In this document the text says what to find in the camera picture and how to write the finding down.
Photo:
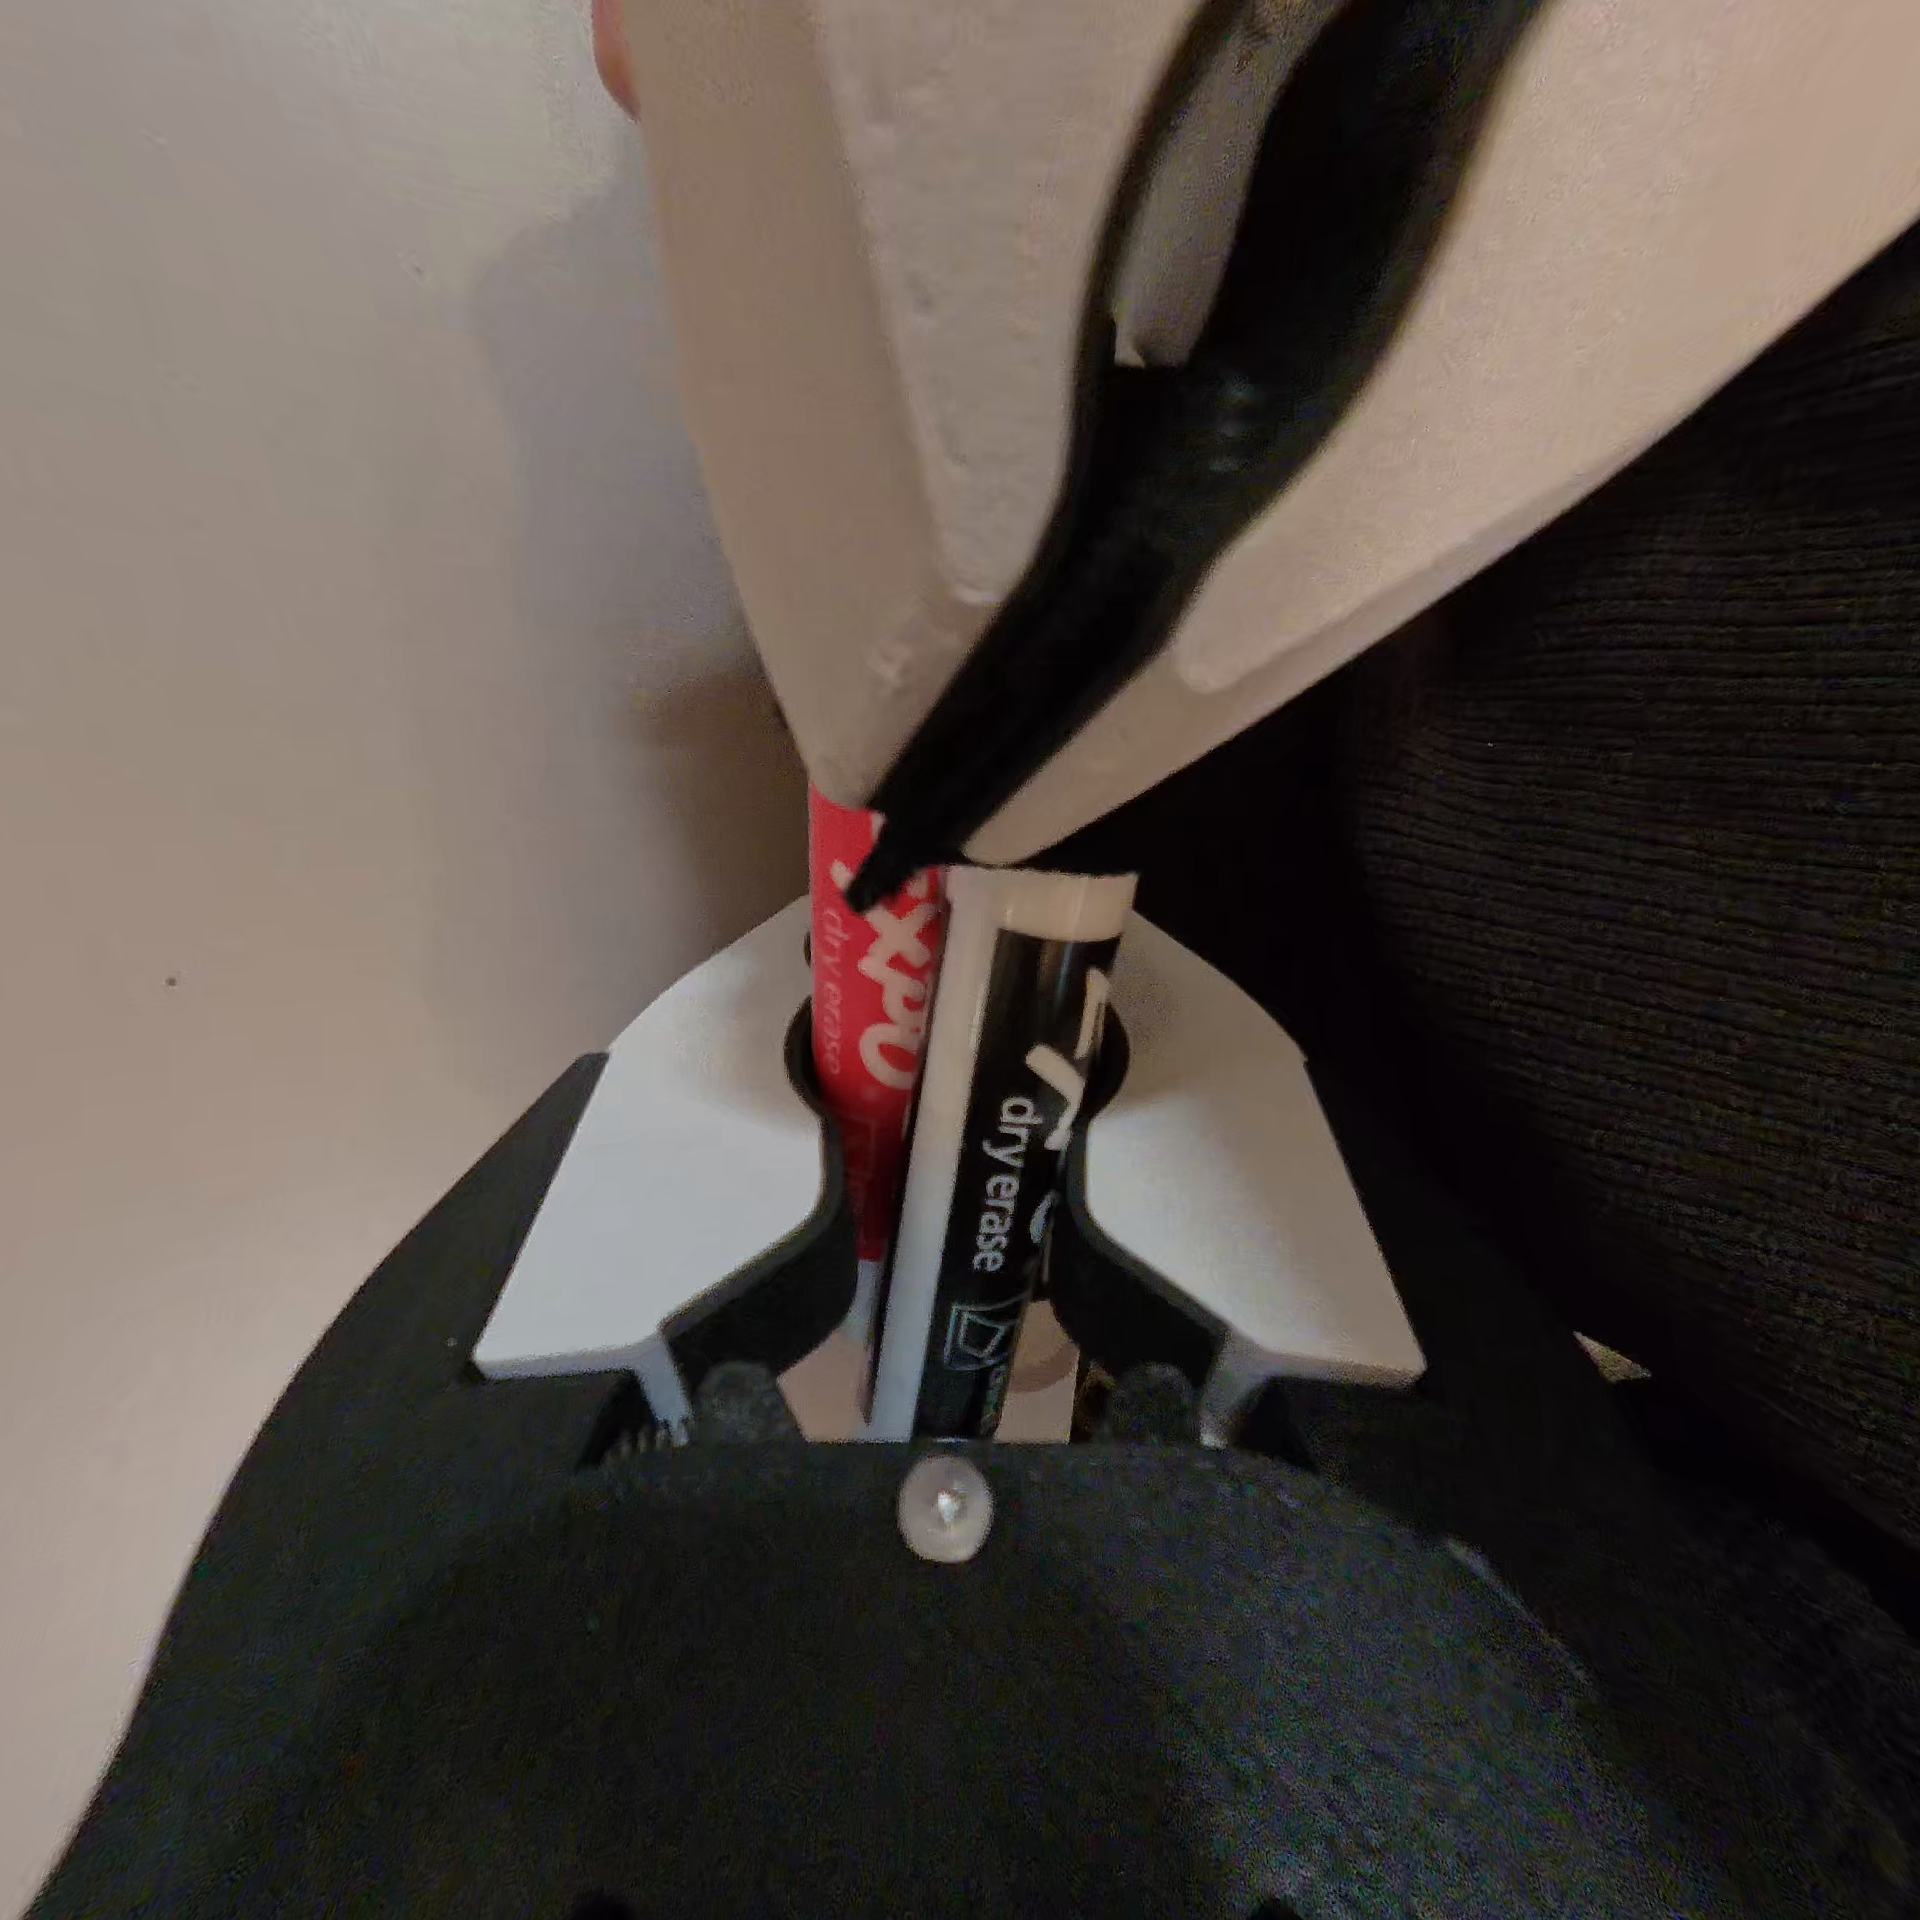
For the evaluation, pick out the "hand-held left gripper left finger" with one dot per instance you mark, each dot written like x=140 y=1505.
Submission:
x=662 y=1201

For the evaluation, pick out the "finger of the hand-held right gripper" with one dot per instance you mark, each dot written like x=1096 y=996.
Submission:
x=1651 y=224
x=902 y=301

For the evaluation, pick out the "person's right hand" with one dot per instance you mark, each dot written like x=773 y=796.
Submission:
x=616 y=38

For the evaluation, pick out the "red dry erase marker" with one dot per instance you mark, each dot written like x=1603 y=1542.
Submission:
x=863 y=1049

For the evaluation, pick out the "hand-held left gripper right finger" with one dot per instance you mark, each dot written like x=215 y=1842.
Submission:
x=1245 y=1201

